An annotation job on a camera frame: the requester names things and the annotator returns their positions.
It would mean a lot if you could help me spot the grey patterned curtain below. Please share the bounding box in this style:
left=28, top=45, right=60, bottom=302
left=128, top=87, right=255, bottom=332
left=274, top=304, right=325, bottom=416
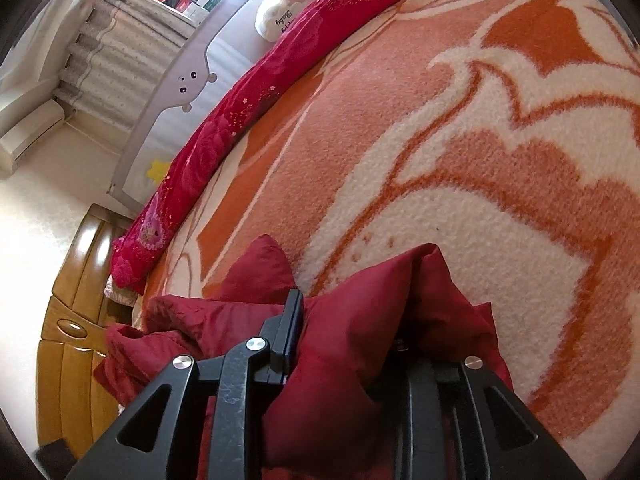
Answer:
left=52, top=0, right=197, bottom=129

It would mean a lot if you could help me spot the orange white patterned blanket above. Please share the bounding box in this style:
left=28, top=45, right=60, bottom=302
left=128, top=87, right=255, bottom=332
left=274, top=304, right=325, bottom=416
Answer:
left=132, top=0, right=640, bottom=472

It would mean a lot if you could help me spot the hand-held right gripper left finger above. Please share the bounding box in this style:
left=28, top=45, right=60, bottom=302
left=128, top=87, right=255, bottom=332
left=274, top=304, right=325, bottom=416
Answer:
left=65, top=289, right=306, bottom=480

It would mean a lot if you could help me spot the wooden headboard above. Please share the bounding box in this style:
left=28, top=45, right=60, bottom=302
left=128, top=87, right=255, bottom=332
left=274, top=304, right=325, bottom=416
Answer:
left=37, top=204, right=134, bottom=462

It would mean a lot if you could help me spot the white air conditioner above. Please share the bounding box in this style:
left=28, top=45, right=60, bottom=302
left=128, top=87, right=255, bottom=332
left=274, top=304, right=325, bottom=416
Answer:
left=0, top=99, right=67, bottom=179

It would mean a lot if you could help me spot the small white pillow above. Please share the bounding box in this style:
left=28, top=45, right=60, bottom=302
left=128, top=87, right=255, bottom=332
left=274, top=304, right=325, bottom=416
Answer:
left=102, top=275, right=139, bottom=307

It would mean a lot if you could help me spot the grey cartoon bed rail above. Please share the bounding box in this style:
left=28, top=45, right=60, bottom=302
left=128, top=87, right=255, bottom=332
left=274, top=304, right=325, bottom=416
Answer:
left=107, top=0, right=297, bottom=219

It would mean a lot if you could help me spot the white printed pillow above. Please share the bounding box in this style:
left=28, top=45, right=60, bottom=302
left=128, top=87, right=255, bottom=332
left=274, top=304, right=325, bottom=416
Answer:
left=255, top=0, right=347, bottom=42

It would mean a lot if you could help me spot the red floral rolled quilt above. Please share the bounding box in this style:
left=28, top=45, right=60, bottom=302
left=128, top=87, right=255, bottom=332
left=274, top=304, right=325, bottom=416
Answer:
left=110, top=0, right=432, bottom=295

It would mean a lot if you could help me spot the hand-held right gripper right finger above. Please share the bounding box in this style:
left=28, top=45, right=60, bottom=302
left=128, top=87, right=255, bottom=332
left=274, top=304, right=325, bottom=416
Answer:
left=394, top=340, right=587, bottom=480

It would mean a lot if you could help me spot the red quilted jacket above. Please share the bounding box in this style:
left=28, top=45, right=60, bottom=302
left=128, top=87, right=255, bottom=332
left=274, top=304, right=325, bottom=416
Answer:
left=92, top=234, right=514, bottom=480

